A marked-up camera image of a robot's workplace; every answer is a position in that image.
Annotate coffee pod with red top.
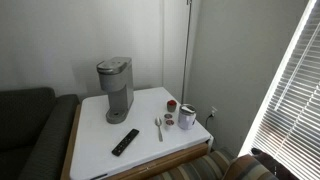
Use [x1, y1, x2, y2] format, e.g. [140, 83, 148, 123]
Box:
[167, 100, 177, 112]

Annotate white coffee pod far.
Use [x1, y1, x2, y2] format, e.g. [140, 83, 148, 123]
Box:
[164, 113, 173, 120]

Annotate white coffee pod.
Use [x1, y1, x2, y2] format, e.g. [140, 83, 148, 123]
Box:
[165, 119, 174, 129]
[164, 113, 173, 120]

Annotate white coffee pod near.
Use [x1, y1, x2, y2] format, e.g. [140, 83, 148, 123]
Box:
[165, 119, 174, 129]

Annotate grey coffee machine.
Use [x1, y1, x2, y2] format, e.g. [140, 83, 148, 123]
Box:
[96, 57, 134, 124]

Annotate silver metal spoon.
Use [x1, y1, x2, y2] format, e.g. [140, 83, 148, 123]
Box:
[155, 117, 163, 142]

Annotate white mug with lid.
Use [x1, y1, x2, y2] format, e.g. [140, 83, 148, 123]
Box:
[178, 104, 196, 130]

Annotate white table top board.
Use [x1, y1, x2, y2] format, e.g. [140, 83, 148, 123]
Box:
[69, 87, 210, 180]

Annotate black remote control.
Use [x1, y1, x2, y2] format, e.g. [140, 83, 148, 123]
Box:
[111, 129, 139, 157]

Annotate wooden side table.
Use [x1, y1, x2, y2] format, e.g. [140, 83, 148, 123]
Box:
[60, 104, 208, 180]

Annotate thin metal lamp pole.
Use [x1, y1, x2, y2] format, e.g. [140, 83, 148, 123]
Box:
[181, 0, 193, 104]

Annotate striped brown sofa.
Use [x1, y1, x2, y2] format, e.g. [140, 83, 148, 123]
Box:
[148, 147, 301, 180]

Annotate dark grey sofa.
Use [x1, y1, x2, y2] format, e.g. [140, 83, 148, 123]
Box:
[0, 87, 79, 180]

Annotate white window blinds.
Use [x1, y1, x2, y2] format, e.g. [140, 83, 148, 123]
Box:
[239, 0, 320, 180]

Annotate white wall outlet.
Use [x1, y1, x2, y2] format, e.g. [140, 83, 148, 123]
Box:
[211, 106, 218, 117]

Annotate black power cable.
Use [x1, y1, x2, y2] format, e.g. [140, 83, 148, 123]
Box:
[204, 113, 214, 130]

